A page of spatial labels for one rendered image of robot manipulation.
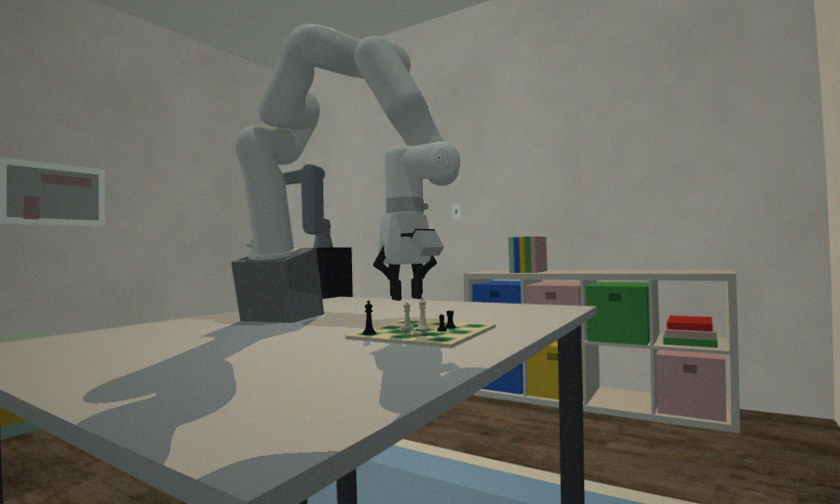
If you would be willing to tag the green and cream chessboard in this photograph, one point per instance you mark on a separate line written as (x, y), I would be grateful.
(392, 333)

